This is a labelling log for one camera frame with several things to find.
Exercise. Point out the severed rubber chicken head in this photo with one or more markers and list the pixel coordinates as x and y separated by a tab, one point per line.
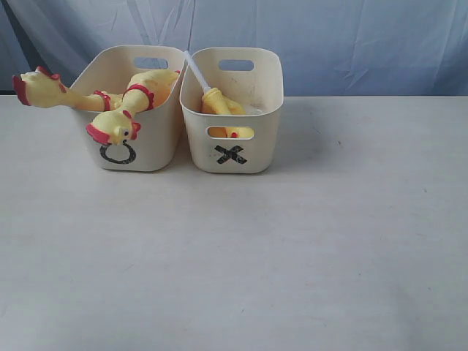
213	99

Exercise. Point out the headless rubber chicken body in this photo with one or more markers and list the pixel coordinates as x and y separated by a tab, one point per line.
237	109

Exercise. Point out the whole rubber chicken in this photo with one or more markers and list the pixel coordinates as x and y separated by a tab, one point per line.
40	88
145	91

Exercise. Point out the cream bin marked X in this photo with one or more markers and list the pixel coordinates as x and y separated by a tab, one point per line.
252	77

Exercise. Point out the blue-grey backdrop curtain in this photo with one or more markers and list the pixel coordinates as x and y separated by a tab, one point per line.
341	48

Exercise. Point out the cream bin marked O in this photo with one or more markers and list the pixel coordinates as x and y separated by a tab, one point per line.
111	71

